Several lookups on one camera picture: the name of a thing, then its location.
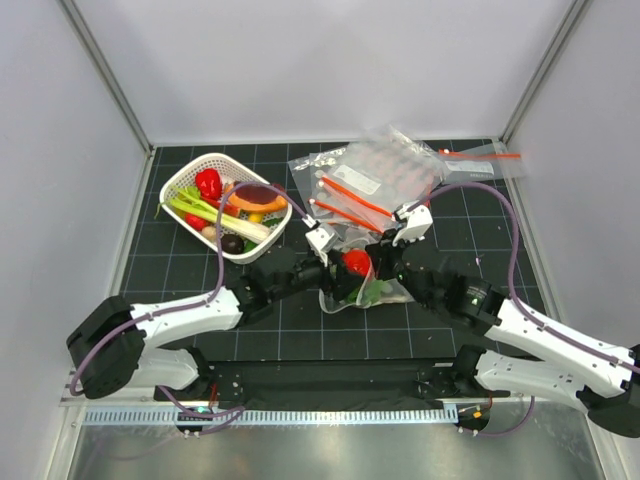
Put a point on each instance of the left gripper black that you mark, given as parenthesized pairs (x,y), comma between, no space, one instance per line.
(343,282)

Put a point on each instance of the beige small mushroom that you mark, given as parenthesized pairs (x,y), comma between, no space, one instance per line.
(209,233)

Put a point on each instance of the red chili pepper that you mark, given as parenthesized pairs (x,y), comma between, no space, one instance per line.
(196,222)

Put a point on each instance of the flat zip bag red zipper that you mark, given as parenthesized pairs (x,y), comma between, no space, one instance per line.
(490,162)

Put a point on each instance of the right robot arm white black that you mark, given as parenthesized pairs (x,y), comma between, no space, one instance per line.
(594,377)

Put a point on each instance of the red bell pepper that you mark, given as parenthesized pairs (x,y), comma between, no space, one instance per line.
(209,183)

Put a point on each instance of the clear dotted zip bag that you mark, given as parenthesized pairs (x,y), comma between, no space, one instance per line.
(331,306)

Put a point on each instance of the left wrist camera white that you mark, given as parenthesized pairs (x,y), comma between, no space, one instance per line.
(321,238)

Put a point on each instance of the left aluminium frame post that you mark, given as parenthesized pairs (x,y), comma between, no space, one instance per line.
(95,54)

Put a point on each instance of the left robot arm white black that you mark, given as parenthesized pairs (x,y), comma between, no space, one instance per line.
(121,344)

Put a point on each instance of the orange red tomato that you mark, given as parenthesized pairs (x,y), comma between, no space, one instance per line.
(357,261)

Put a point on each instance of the green lettuce head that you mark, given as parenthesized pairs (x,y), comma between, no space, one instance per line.
(369,294)

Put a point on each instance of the pile of zip bags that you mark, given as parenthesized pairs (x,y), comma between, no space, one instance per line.
(364,182)

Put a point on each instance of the dark purple round fruit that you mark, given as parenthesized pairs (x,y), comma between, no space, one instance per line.
(232,244)

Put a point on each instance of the white perforated plastic basket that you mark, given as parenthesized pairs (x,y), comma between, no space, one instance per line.
(231,173)

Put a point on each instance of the right aluminium frame post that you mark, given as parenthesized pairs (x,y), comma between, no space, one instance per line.
(562,35)

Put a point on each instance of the slotted cable duct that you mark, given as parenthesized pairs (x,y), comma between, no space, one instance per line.
(171,416)

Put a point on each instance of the aluminium frame post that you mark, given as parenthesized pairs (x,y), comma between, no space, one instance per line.
(95,54)
(562,35)

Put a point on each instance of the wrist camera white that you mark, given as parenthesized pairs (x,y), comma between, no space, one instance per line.
(321,238)
(413,222)

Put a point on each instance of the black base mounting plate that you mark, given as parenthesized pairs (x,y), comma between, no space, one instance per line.
(335,385)

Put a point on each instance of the black grid cutting mat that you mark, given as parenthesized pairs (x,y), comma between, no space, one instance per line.
(165,262)

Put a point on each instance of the yellow pepper piece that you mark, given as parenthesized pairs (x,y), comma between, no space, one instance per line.
(256,217)

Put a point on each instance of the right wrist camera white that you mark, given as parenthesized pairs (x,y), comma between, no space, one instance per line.
(413,222)

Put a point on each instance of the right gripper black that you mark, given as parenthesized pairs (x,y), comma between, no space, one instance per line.
(380,254)

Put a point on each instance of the dark red sausage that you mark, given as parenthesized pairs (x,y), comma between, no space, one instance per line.
(256,195)

